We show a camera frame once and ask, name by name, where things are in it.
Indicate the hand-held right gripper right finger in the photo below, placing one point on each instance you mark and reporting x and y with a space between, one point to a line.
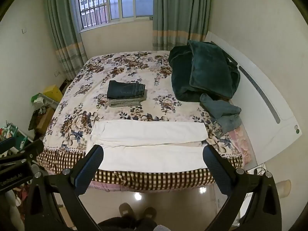
215 172

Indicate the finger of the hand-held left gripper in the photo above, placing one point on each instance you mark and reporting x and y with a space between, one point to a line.
28 151
7 143

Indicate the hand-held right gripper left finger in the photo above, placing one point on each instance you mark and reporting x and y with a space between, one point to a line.
84 173

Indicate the white pants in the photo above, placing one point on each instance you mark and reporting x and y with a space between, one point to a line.
149 132

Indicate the folded grey pants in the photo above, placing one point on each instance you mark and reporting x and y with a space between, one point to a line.
125 102

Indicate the cluttered white rack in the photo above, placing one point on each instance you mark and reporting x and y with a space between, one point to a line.
12 131

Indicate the brown cardboard box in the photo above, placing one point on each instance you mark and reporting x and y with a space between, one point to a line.
44 122

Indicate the green and white packet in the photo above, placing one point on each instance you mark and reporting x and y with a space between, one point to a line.
41 99

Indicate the brown slipper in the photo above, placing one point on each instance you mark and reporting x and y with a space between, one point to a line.
127 209
149 212

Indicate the crumpled blue-grey jeans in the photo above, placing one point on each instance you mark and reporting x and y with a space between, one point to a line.
223 115

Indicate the yellow box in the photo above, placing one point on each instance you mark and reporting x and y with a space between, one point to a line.
53 92

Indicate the person's dark clothing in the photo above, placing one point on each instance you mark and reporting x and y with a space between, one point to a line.
125 225

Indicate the beige round object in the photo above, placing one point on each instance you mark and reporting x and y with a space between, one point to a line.
284 187

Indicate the white headboard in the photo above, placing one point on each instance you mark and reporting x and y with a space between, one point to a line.
259 115

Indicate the bed with floral sheet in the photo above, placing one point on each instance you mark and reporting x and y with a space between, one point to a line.
91 96

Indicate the folded dark blue jeans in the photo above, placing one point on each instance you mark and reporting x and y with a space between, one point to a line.
125 89

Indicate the dark green blanket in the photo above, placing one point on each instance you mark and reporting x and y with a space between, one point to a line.
207 72

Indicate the green striped curtain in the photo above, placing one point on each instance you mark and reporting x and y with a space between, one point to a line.
62 36
178 16

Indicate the barred window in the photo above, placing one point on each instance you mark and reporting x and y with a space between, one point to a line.
115 2

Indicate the wall socket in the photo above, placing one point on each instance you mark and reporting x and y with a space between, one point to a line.
57 73

